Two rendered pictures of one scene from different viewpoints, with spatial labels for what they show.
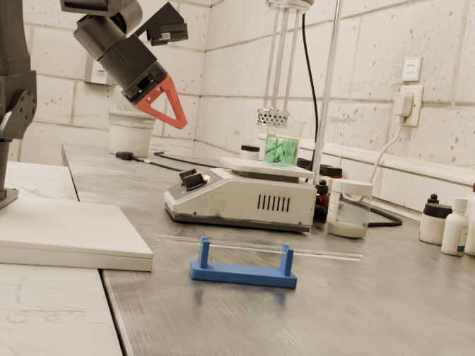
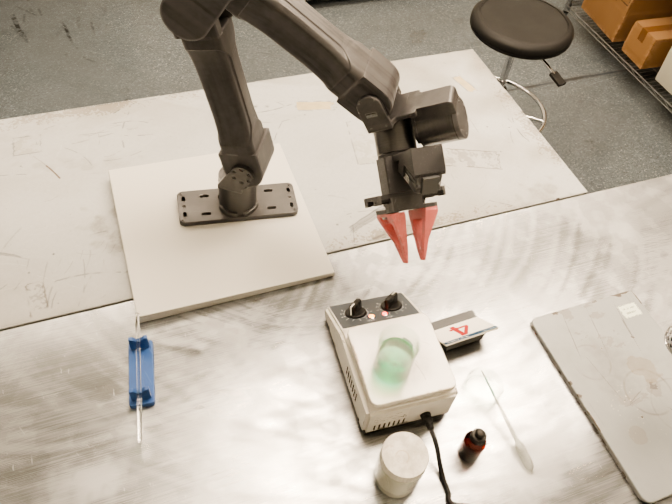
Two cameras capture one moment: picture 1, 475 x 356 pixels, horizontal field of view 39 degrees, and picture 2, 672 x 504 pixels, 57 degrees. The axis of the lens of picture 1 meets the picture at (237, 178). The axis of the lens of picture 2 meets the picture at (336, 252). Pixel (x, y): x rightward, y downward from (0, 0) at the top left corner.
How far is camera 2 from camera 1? 1.14 m
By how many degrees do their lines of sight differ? 80
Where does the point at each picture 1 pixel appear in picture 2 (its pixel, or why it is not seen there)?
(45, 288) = (82, 284)
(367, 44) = not seen: outside the picture
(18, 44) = (234, 137)
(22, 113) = (237, 179)
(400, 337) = (33, 464)
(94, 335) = (13, 317)
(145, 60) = (385, 187)
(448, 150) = not seen: outside the picture
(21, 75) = (238, 156)
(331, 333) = (34, 422)
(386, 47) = not seen: outside the picture
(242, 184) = (343, 346)
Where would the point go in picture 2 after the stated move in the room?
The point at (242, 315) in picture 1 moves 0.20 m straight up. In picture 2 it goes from (58, 376) to (11, 295)
